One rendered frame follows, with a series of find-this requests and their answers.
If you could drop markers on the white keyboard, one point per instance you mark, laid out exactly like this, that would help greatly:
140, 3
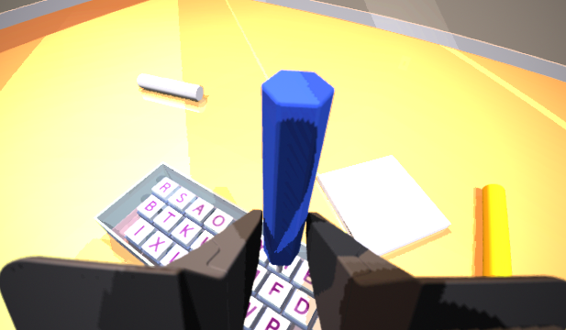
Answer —
166, 214

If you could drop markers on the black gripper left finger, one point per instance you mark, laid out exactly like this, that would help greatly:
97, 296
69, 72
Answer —
209, 288

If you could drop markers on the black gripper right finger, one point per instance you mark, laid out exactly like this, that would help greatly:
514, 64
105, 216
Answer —
355, 289

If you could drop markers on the yellow cylinder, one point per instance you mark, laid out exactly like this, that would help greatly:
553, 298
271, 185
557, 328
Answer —
496, 245

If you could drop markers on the white cylinder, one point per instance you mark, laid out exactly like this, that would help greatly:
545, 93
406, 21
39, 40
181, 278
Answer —
173, 87

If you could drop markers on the blue stylus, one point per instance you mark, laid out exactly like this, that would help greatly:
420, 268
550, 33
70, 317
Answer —
295, 109

